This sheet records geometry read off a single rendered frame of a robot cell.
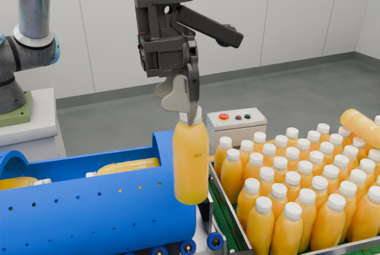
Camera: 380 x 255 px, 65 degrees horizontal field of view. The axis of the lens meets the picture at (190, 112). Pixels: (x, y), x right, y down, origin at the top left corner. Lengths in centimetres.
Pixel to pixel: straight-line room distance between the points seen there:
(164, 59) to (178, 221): 39
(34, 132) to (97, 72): 260
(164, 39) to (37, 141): 73
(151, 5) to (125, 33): 309
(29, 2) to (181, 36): 61
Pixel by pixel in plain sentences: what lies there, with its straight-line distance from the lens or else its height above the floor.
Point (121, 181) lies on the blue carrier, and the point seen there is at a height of 120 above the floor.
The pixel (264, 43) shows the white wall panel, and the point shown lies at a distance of 439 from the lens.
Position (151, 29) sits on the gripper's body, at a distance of 46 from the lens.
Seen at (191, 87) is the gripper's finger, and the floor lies 145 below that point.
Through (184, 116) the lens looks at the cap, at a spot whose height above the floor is 139.
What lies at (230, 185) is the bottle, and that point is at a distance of 98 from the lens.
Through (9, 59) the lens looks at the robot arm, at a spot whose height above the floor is 134.
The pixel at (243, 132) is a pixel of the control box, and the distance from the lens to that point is 110.
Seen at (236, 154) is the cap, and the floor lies 109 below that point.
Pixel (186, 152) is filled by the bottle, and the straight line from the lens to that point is 53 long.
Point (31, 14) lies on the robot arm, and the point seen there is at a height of 147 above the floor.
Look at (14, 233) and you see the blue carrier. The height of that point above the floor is 115.
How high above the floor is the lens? 164
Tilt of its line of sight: 29 degrees down
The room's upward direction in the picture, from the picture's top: straight up
